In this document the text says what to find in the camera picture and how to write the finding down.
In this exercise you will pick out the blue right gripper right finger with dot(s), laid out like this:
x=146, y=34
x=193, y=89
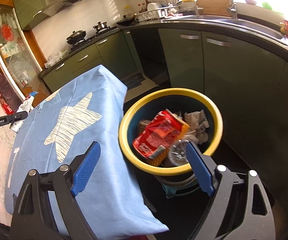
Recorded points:
x=203, y=167

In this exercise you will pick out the white tube with blue cap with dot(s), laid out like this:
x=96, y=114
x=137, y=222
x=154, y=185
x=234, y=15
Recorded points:
x=24, y=107

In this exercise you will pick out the black wok with lid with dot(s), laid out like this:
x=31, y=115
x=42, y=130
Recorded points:
x=75, y=37

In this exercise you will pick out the white dish rack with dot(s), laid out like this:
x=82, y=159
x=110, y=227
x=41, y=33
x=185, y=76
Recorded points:
x=156, y=13

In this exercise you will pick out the blue star tablecloth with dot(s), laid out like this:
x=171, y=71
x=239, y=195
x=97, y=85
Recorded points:
x=89, y=108

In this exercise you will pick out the striped hanging apron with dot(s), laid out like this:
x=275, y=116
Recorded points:
x=1, y=89

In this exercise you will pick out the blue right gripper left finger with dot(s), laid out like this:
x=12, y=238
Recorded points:
x=86, y=164

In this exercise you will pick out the small steel pot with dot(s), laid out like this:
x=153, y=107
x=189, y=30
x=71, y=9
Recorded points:
x=100, y=26

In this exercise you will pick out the red snack wrapper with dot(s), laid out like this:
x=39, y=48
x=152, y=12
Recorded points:
x=158, y=136

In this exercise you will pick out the wooden cutting board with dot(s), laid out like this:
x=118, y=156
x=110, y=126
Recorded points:
x=215, y=7

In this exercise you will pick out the white paper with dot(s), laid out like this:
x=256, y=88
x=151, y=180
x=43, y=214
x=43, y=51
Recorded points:
x=198, y=124

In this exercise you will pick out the chrome kitchen faucet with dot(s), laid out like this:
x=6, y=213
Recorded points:
x=233, y=9

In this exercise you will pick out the dark bin with yellow rim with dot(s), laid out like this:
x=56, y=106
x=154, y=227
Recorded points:
x=141, y=113

